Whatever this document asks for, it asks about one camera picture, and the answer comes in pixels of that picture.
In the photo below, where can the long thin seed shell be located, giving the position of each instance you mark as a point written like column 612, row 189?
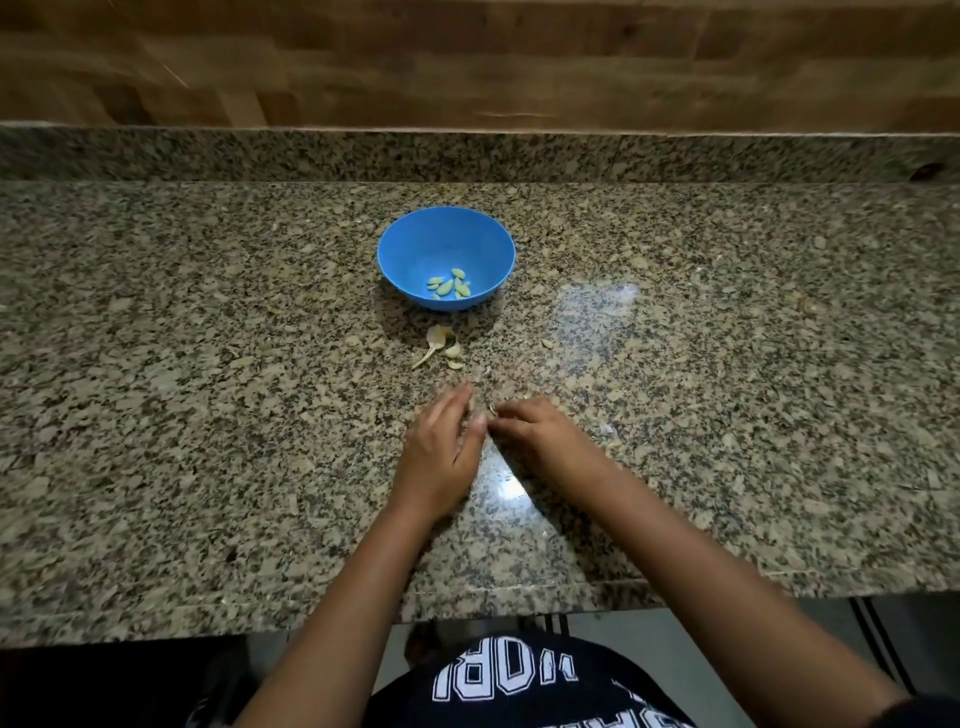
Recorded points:
column 422, row 359

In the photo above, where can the person's left hand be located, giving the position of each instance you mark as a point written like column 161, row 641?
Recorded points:
column 431, row 465

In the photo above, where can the blue plastic bowl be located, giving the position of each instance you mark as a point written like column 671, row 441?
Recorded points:
column 446, row 251

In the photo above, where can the person's left forearm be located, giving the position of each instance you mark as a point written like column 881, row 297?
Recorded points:
column 352, row 622

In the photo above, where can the pile of green peeled seeds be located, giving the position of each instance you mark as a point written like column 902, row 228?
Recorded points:
column 451, row 286

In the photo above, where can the person's right hand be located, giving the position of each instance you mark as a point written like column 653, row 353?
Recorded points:
column 559, row 450

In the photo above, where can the black shirt with white print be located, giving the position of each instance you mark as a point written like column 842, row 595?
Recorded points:
column 525, row 686

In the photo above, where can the person's left thumb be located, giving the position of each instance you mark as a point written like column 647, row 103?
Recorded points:
column 472, row 439

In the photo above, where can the person's right thumb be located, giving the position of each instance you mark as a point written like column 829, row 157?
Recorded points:
column 504, row 433

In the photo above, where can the person's right forearm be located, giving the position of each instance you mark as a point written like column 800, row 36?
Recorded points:
column 720, row 600

